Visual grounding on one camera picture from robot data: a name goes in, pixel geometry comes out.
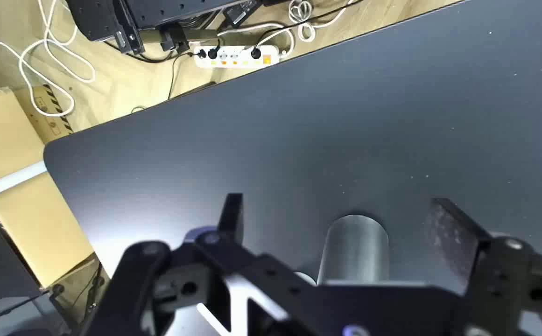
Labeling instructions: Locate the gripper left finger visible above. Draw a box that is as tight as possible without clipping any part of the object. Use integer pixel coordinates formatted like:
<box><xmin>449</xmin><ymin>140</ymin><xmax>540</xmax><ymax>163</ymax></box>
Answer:
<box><xmin>83</xmin><ymin>193</ymin><xmax>324</xmax><ymax>336</ymax></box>

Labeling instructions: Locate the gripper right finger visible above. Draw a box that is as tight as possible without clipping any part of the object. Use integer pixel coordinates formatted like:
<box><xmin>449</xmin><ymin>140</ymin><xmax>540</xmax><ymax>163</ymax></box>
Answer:
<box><xmin>424</xmin><ymin>197</ymin><xmax>542</xmax><ymax>336</ymax></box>

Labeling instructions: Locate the silver metal bottle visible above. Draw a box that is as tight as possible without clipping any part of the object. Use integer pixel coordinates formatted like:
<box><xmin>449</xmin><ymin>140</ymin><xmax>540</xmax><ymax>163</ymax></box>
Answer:
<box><xmin>317</xmin><ymin>214</ymin><xmax>391</xmax><ymax>286</ymax></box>

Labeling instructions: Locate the white power strip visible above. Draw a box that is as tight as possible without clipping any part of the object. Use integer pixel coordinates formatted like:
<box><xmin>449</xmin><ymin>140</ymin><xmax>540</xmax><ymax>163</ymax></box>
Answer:
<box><xmin>192</xmin><ymin>44</ymin><xmax>281</xmax><ymax>70</ymax></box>

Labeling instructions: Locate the white bar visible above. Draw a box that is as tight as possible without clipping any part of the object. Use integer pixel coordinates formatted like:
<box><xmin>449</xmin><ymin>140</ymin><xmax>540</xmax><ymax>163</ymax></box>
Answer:
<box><xmin>0</xmin><ymin>161</ymin><xmax>48</xmax><ymax>206</ymax></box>

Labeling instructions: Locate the cardboard box with striped tape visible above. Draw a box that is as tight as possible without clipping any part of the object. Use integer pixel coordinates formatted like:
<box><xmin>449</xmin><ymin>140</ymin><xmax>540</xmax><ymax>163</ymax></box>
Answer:
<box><xmin>13</xmin><ymin>84</ymin><xmax>75</xmax><ymax>144</ymax></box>

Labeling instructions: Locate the plain cardboard box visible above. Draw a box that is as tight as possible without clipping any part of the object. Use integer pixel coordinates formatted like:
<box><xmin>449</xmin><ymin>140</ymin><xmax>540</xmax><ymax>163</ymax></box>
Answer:
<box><xmin>0</xmin><ymin>88</ymin><xmax>97</xmax><ymax>288</ymax></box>

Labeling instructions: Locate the black cable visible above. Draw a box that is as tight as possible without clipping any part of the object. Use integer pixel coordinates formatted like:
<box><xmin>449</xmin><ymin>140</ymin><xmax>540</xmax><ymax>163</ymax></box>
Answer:
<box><xmin>131</xmin><ymin>46</ymin><xmax>218</xmax><ymax>115</ymax></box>

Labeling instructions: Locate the coiled white cable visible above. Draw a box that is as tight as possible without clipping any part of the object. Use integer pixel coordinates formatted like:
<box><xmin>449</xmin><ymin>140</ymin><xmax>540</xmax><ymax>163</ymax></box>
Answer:
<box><xmin>217</xmin><ymin>0</ymin><xmax>362</xmax><ymax>59</ymax></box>

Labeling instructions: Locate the long white cable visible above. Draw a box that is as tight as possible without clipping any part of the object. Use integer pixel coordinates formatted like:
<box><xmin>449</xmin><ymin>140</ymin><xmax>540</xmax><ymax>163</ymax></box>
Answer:
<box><xmin>0</xmin><ymin>0</ymin><xmax>97</xmax><ymax>118</ymax></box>

